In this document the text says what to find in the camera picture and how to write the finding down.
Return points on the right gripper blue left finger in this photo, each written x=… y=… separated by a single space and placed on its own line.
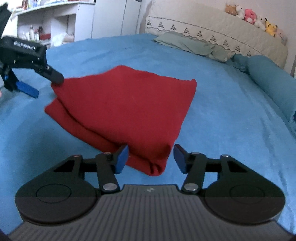
x=109 y=164

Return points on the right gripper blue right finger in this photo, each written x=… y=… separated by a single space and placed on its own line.
x=193 y=165

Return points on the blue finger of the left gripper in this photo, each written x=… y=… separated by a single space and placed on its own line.
x=27 y=89
x=50 y=73

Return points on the red knit sweater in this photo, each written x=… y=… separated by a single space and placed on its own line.
x=124 y=106

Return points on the white shelving desk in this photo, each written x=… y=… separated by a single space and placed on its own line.
x=71 y=17

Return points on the light blue bed sheet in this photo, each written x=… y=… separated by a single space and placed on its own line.
x=229 y=114

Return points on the white wardrobe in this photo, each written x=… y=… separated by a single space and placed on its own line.
x=113 y=18

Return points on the teal folded duvet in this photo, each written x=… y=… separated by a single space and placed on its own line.
x=274 y=81

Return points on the grey-green pillow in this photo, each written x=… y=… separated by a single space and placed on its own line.
x=198 y=47

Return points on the beige embroidered headboard cover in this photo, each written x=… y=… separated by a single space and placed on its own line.
x=212 y=25

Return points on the yellow plush toy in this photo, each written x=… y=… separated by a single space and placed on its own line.
x=270 y=28

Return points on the pink plush toy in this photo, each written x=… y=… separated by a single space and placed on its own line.
x=250 y=16

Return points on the white plush toy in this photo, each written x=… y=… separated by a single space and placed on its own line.
x=240 y=12

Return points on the brown plush toy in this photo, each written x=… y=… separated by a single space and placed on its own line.
x=231 y=9

